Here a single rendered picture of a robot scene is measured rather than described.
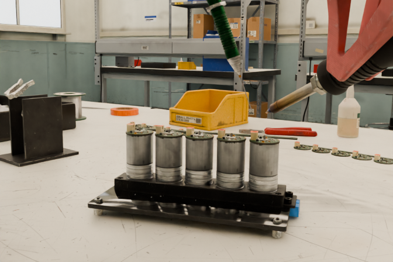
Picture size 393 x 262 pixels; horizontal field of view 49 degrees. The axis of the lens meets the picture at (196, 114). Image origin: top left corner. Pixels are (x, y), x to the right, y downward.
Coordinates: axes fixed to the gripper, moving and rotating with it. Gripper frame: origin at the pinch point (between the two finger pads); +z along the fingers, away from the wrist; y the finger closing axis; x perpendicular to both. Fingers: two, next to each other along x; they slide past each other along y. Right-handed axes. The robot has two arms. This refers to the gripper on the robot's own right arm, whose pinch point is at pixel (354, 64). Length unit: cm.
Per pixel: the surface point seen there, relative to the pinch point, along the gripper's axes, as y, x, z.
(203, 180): 3.6, -5.5, 14.8
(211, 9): 3.7, -11.5, 1.9
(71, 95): 3, -52, 38
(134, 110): -11, -52, 43
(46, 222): 16.0, -6.9, 18.5
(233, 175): 1.9, -4.1, 13.2
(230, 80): -146, -194, 132
